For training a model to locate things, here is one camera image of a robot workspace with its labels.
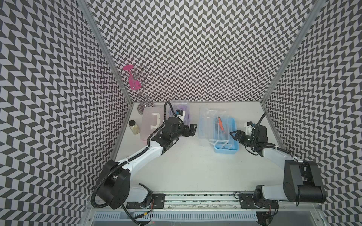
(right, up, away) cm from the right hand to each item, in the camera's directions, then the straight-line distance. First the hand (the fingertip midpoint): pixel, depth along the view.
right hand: (232, 137), depth 90 cm
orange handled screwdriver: (-4, +7, +15) cm, 17 cm away
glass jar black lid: (-65, +6, +3) cm, 65 cm away
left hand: (-27, +8, -8) cm, 29 cm away
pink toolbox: (-53, +12, +4) cm, 54 cm away
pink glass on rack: (-71, +38, +18) cm, 82 cm away
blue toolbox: (-7, +5, +15) cm, 17 cm away
